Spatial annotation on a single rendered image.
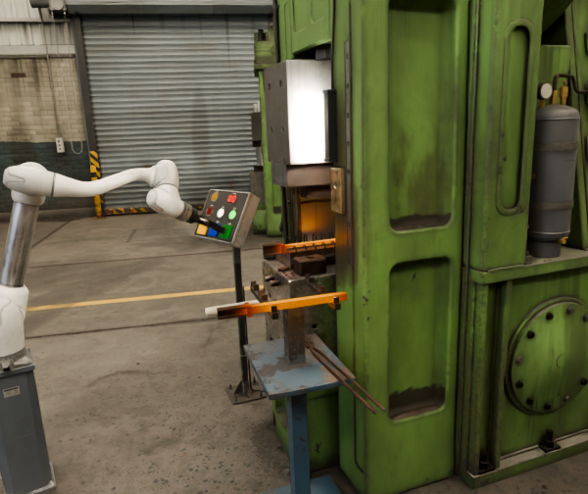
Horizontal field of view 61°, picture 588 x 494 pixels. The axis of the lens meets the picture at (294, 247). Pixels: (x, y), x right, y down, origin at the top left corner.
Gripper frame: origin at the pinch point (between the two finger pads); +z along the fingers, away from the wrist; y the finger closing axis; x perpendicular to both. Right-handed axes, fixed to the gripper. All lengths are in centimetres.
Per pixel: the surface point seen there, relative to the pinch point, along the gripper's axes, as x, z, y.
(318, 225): 16, 26, 40
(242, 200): 17.9, 5.4, 3.6
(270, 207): 111, 312, -316
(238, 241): -2.8, 9.2, 7.0
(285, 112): 45, -30, 55
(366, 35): 63, -43, 95
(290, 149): 32, -24, 58
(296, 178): 24, -13, 55
